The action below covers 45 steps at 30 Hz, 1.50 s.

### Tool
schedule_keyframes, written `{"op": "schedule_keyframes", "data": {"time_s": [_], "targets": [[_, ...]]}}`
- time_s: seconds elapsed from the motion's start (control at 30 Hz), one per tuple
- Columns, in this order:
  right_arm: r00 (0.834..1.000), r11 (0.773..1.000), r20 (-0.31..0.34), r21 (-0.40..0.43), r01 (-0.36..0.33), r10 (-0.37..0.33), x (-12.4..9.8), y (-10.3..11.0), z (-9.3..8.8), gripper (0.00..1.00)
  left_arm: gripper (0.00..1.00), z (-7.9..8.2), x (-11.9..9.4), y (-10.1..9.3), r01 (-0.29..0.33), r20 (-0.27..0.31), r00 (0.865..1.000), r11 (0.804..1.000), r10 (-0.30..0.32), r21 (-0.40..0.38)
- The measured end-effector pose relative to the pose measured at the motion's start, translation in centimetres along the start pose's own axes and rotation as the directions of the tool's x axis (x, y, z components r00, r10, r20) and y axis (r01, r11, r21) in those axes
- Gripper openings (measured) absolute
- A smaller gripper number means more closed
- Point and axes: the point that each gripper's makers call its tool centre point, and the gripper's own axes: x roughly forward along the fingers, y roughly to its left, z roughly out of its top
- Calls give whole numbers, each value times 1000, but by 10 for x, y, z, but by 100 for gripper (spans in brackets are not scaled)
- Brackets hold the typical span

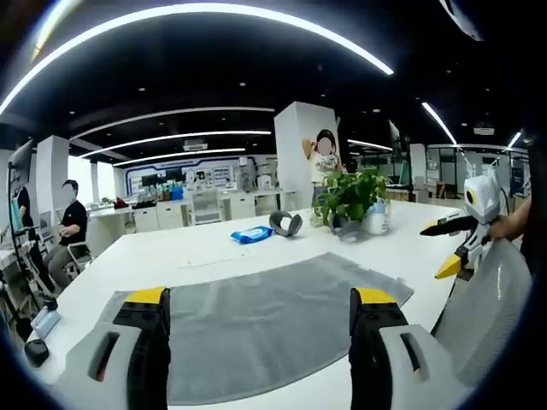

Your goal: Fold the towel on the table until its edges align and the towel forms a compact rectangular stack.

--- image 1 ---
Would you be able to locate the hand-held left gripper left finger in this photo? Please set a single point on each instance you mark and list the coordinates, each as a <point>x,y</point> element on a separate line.
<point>145,350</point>

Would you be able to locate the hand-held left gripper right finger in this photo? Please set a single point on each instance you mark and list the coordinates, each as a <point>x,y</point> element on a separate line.
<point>372,350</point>

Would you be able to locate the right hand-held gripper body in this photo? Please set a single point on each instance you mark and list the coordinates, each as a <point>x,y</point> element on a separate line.
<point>485,200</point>

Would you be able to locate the grey towel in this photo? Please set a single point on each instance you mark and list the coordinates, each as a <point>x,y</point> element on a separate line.
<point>256,324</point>

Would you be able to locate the grey mesh chair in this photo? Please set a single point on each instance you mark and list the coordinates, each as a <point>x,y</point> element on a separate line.
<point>491,299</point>

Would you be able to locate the short ceiling light strip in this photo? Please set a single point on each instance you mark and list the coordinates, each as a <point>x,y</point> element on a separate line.
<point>440,121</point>

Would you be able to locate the white table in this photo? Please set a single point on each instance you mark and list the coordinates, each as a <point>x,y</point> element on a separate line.
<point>171,256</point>

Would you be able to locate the light blue box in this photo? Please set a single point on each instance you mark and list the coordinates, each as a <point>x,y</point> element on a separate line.
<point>45,323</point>

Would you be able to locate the small black device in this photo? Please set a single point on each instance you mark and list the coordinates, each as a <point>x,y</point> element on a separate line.
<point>37,353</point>

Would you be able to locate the green potted plant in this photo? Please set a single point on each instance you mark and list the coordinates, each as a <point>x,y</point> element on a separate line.
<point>350,192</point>

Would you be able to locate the office chair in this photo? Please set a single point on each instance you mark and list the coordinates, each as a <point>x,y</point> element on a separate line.
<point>79,254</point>

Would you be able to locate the blue wipes packet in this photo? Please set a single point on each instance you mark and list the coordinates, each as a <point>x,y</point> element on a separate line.
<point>252,234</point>

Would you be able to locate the long ceiling light strip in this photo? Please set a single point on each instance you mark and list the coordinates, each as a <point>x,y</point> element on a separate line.
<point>384,67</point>

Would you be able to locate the white pillar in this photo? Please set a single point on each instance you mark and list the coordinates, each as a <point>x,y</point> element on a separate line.
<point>295,149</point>

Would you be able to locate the white worn device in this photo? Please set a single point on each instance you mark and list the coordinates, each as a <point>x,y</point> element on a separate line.
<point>463,19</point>

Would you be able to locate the ceiling air vent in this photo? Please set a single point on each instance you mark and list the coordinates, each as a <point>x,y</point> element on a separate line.
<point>195,146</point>

